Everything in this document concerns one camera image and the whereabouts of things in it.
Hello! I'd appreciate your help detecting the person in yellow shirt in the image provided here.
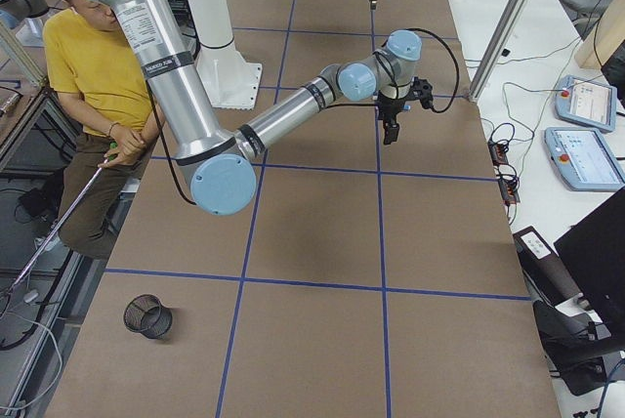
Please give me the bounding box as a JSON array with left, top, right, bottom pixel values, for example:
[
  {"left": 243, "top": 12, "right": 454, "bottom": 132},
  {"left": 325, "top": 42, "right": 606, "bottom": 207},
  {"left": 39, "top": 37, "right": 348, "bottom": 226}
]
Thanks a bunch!
[{"left": 43, "top": 0, "right": 165, "bottom": 260}]

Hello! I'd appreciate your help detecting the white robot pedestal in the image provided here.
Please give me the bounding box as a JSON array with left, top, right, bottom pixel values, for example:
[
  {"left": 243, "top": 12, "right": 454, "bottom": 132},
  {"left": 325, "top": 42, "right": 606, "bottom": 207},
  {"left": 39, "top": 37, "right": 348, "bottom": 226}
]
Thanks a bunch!
[{"left": 187, "top": 0, "right": 263, "bottom": 110}]

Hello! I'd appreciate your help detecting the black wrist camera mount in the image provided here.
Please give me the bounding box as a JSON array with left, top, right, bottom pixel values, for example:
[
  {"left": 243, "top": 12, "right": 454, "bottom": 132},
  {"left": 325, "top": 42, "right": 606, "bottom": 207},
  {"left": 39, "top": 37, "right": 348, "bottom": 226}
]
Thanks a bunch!
[{"left": 406, "top": 76, "right": 434, "bottom": 110}]

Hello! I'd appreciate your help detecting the green handled reacher stick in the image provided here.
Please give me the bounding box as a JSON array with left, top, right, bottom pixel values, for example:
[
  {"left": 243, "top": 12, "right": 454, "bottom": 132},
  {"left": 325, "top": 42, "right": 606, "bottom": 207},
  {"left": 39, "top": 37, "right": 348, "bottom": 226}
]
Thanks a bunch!
[{"left": 1, "top": 167, "right": 104, "bottom": 309}]

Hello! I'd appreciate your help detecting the teach pendant far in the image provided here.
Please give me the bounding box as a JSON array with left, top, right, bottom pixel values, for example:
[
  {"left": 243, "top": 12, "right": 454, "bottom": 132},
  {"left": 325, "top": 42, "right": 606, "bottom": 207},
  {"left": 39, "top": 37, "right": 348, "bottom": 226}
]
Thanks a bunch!
[{"left": 555, "top": 75, "right": 617, "bottom": 133}]

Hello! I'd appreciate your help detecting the black monitor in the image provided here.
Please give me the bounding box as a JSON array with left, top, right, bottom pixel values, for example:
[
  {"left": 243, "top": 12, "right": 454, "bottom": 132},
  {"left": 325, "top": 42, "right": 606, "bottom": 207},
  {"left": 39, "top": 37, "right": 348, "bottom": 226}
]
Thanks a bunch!
[{"left": 555, "top": 189, "right": 624, "bottom": 331}]

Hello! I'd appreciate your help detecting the black mesh cup far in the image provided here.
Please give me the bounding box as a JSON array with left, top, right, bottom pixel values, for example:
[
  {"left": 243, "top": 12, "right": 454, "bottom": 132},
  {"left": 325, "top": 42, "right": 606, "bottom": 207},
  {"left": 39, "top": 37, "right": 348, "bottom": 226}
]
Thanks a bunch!
[{"left": 123, "top": 294, "right": 173, "bottom": 340}]

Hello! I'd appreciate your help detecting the aluminium frame post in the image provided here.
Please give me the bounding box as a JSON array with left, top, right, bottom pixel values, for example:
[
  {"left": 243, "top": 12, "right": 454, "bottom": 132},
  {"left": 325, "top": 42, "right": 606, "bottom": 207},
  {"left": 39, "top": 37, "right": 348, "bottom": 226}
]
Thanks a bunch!
[{"left": 468, "top": 0, "right": 528, "bottom": 103}]

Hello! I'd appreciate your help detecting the teach pendant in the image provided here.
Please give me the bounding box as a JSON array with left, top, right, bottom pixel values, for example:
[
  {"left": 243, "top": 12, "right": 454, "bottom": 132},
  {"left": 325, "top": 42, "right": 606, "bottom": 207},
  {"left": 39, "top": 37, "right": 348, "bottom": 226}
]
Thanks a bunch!
[
  {"left": 555, "top": 75, "right": 617, "bottom": 133},
  {"left": 544, "top": 127, "right": 624, "bottom": 191}
]

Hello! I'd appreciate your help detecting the teach pendant near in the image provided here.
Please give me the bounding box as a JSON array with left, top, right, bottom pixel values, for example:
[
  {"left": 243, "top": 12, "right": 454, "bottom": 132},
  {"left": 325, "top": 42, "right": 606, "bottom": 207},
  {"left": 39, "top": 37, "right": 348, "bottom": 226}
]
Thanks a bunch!
[{"left": 544, "top": 127, "right": 624, "bottom": 191}]

